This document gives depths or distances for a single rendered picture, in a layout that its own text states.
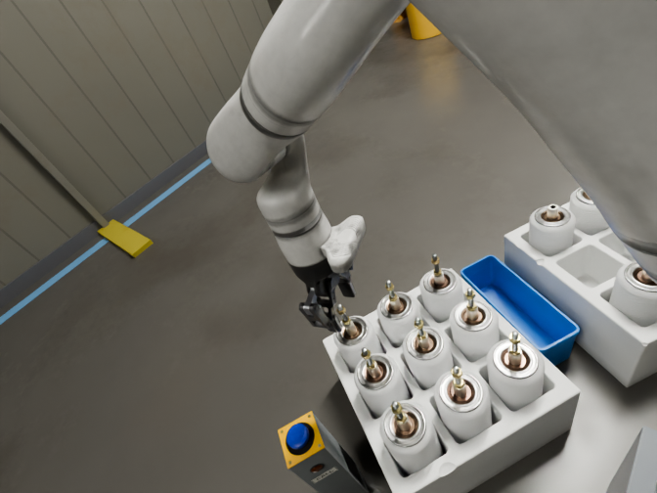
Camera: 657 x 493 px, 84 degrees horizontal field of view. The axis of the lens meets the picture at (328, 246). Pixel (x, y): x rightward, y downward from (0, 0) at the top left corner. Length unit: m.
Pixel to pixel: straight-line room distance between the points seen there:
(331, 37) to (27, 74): 2.41
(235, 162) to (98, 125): 2.31
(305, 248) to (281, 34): 0.26
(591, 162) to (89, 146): 2.59
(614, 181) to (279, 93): 0.21
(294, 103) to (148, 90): 2.51
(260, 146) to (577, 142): 0.25
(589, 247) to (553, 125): 0.90
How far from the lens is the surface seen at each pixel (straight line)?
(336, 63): 0.27
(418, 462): 0.77
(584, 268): 1.14
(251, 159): 0.37
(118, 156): 2.71
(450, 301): 0.88
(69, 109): 2.64
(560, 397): 0.84
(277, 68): 0.28
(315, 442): 0.70
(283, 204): 0.42
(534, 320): 1.12
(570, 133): 0.19
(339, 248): 0.45
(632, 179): 0.20
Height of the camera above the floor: 0.93
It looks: 39 degrees down
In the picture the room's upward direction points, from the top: 25 degrees counter-clockwise
